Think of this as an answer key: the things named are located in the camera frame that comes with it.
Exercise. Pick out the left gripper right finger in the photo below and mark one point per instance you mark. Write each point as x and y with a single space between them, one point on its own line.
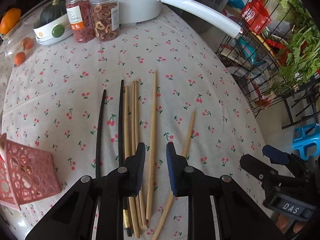
218 208

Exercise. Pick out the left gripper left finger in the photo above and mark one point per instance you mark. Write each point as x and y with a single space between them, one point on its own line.
93 207

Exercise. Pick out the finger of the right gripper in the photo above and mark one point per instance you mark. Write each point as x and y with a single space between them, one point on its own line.
276 156
257 168

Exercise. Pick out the black chopstick gold band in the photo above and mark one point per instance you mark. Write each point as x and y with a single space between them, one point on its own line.
126 218

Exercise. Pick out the pink perforated utensil basket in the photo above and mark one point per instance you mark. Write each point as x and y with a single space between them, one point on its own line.
27 174

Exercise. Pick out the person's right hand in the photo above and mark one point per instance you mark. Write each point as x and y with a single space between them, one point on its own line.
283 222

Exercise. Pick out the blue plastic stool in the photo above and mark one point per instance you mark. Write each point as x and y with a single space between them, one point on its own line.
306 137

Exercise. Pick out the green leafy vegetables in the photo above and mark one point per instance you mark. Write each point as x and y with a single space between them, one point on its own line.
300 57

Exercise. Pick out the cherry print tablecloth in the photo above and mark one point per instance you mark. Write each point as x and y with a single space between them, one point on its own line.
52 103

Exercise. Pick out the red snack package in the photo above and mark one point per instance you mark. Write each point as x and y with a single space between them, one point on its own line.
256 16

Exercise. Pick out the glass jar with tangerines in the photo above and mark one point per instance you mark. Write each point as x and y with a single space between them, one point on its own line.
19 44

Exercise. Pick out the white bowl green knob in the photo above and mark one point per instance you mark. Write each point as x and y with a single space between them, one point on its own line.
53 32

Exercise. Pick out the white electric cooking pot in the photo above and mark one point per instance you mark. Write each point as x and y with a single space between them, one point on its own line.
135 11

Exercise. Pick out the jar of red berries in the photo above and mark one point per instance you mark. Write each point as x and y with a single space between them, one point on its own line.
80 19

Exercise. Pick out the dark green squash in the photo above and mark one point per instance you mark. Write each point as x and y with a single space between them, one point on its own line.
54 10

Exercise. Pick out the large orange fruit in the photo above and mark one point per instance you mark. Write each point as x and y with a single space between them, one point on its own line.
8 21

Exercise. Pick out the jar of dried fruit rings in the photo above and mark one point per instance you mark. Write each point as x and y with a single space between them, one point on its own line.
105 17

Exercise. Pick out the black wire rack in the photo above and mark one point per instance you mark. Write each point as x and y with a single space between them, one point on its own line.
253 62

